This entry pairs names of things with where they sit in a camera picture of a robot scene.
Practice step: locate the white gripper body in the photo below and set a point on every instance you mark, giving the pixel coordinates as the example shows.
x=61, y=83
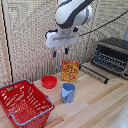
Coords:
x=61, y=39

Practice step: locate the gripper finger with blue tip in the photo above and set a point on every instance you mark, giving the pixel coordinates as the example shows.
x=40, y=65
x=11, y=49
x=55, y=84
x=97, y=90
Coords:
x=54, y=53
x=66, y=50

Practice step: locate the red yellow snack box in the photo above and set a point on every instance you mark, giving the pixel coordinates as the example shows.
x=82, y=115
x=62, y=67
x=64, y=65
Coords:
x=70, y=71

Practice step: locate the black toaster oven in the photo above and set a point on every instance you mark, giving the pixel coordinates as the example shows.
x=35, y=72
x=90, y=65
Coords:
x=111, y=56

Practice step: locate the red bowl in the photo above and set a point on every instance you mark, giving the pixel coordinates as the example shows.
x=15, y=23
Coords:
x=49, y=81

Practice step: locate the blue plastic cup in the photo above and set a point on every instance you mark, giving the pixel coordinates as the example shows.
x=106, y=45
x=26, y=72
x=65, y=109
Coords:
x=67, y=92

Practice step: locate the red plastic shopping basket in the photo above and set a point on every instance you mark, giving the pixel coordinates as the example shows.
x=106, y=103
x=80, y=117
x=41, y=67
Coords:
x=23, y=103

